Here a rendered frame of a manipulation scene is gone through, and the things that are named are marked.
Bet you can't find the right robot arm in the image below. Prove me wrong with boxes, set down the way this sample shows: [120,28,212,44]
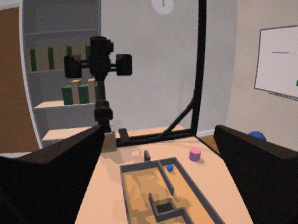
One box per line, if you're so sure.
[89,36,114,133]

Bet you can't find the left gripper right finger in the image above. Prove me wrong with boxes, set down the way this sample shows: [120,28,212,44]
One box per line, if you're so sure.
[213,125,298,224]

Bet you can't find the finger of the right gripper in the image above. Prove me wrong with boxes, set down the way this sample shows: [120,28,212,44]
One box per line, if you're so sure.
[70,55,82,78]
[116,54,127,76]

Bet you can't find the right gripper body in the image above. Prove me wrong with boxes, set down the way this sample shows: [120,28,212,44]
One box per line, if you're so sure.
[64,54,132,79]

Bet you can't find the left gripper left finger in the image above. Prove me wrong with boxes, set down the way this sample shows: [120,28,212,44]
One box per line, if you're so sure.
[0,125,105,224]

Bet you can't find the pink cylinder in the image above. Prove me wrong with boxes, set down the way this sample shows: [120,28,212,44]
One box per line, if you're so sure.
[189,147,201,162]

